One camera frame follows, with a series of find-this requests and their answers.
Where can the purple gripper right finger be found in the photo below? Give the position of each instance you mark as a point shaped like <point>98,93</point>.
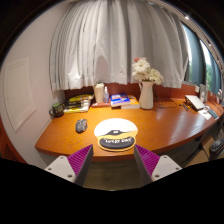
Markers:
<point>153,167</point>

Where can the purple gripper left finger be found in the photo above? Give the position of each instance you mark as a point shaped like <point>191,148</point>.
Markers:
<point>73,168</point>

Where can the grey computer mouse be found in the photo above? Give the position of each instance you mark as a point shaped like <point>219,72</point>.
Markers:
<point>81,126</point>

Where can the captain hat mouse pad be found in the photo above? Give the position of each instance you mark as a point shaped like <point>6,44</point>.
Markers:
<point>116,134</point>

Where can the dark green mug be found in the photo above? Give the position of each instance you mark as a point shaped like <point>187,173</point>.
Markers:
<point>57,110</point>

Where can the stack of yellow black books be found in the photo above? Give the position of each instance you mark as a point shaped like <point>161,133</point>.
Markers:
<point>79,103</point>

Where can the orange yellow book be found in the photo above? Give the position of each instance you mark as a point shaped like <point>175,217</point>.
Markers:
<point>134,104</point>

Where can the white ceramic vase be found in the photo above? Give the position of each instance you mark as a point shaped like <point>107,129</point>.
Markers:
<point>146,95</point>

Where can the red flat book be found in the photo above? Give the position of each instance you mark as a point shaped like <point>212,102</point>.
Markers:
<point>100,105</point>

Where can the blue book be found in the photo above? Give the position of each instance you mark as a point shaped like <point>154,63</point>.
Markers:
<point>119,100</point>

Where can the white paper notepad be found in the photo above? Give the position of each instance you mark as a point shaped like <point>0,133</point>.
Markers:
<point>207,114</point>

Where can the clear sanitizer bottle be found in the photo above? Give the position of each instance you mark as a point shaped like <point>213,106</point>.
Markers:
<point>106,95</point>

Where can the silver laptop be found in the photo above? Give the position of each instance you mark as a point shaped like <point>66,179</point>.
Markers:
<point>195,101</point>

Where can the white flower bouquet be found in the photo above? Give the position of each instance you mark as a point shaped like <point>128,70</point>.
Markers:
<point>142,71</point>

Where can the white curtain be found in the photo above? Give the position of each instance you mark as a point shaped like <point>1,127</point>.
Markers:
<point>97,40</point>

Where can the white wall panel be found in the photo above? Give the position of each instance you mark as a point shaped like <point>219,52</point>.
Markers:
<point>17,93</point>

